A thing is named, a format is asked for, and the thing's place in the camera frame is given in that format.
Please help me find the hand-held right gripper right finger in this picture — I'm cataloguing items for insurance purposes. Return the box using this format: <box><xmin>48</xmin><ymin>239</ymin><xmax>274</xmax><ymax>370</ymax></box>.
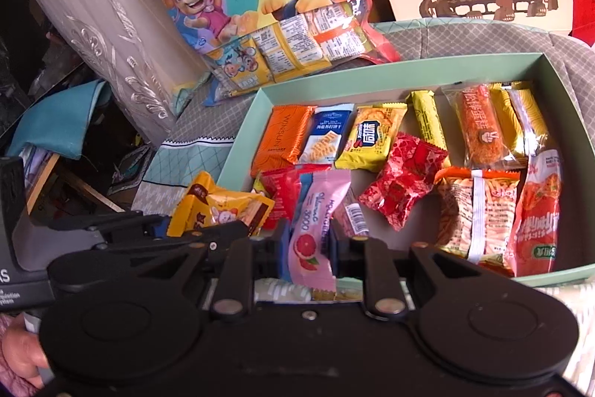
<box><xmin>333</xmin><ymin>235</ymin><xmax>559</xmax><ymax>318</ymax></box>

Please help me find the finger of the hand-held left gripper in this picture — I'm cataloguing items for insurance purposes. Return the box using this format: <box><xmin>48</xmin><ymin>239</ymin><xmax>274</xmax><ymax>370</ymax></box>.
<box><xmin>50</xmin><ymin>211</ymin><xmax>174</xmax><ymax>240</ymax></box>
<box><xmin>95</xmin><ymin>220</ymin><xmax>250</xmax><ymax>259</ymax></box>

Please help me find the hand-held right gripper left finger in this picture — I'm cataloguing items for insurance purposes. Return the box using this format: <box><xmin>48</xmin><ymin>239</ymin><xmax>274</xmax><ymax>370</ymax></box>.
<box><xmin>46</xmin><ymin>224</ymin><xmax>292</xmax><ymax>323</ymax></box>

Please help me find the yellow and brown snack packet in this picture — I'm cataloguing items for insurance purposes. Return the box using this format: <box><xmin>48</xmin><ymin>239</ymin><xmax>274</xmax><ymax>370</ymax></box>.
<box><xmin>166</xmin><ymin>171</ymin><xmax>276</xmax><ymax>238</ymax></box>

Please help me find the pink snack packet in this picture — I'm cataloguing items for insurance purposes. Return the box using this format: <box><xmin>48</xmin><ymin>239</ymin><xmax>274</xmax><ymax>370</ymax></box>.
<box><xmin>287</xmin><ymin>168</ymin><xmax>353</xmax><ymax>292</ymax></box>

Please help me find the shiny red patterned packet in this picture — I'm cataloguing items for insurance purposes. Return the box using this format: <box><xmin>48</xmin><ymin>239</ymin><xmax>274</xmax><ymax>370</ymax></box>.
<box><xmin>358</xmin><ymin>134</ymin><xmax>450</xmax><ymax>231</ymax></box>

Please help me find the yellow cracker packet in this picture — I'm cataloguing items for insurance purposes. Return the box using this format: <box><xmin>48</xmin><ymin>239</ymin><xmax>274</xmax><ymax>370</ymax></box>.
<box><xmin>334</xmin><ymin>103</ymin><xmax>408</xmax><ymax>173</ymax></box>

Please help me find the orange-red noodle snack packet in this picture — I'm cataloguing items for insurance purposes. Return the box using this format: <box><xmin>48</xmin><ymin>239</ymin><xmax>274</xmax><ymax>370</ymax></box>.
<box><xmin>506</xmin><ymin>148</ymin><xmax>564</xmax><ymax>278</ymax></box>

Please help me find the green cardboard box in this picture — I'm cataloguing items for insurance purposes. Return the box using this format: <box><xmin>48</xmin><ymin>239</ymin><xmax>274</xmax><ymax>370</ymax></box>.
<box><xmin>216</xmin><ymin>52</ymin><xmax>595</xmax><ymax>287</ymax></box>

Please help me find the person's left hand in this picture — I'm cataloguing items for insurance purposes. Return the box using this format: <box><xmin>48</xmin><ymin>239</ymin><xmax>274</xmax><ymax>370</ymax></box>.
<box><xmin>0</xmin><ymin>323</ymin><xmax>50</xmax><ymax>389</ymax></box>

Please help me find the dark red snack packet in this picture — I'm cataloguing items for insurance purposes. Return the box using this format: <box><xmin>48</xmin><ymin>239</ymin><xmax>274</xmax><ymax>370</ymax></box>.
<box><xmin>332</xmin><ymin>201</ymin><xmax>372</xmax><ymax>238</ymax></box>

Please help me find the wooden slat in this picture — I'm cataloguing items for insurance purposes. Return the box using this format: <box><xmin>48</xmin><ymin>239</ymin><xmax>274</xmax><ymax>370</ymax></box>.
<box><xmin>25</xmin><ymin>153</ymin><xmax>127</xmax><ymax>216</ymax></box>

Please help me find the teal cloth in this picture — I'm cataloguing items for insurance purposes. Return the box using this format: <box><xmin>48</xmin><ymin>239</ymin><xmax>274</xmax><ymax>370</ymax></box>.
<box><xmin>7</xmin><ymin>78</ymin><xmax>111</xmax><ymax>161</ymax></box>

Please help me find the orange snack packet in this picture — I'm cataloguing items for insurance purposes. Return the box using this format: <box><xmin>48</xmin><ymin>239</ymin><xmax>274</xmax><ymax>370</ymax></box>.
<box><xmin>250</xmin><ymin>104</ymin><xmax>318</xmax><ymax>178</ymax></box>

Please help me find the blue and white snack packet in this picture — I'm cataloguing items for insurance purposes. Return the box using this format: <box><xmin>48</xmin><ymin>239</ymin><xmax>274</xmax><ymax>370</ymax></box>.
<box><xmin>299</xmin><ymin>103</ymin><xmax>357</xmax><ymax>169</ymax></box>

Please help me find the orange and white noodle packet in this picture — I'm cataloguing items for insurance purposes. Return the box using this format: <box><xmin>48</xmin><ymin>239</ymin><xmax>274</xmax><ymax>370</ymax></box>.
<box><xmin>434</xmin><ymin>167</ymin><xmax>522</xmax><ymax>266</ymax></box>

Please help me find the small blue snack packet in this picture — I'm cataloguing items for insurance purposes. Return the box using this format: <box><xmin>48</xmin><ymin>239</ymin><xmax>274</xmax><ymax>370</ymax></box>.
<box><xmin>203</xmin><ymin>81</ymin><xmax>234</xmax><ymax>108</ymax></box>

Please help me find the yellow stick snack packet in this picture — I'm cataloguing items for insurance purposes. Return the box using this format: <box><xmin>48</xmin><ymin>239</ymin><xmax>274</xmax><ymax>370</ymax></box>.
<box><xmin>406</xmin><ymin>90</ymin><xmax>453</xmax><ymax>169</ymax></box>

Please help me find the clear packet with orange roll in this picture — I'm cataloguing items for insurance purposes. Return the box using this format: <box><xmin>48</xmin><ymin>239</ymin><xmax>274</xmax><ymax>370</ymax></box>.
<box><xmin>443</xmin><ymin>83</ymin><xmax>527</xmax><ymax>169</ymax></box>

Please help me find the silver embossed roll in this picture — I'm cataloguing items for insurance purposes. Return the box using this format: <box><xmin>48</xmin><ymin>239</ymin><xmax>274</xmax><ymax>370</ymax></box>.
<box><xmin>0</xmin><ymin>0</ymin><xmax>211</xmax><ymax>145</ymax></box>

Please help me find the yellow striped snack packet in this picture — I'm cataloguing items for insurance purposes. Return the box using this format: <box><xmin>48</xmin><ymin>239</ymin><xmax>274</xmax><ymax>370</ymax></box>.
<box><xmin>506</xmin><ymin>81</ymin><xmax>550</xmax><ymax>157</ymax></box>
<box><xmin>489</xmin><ymin>83</ymin><xmax>528</xmax><ymax>156</ymax></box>

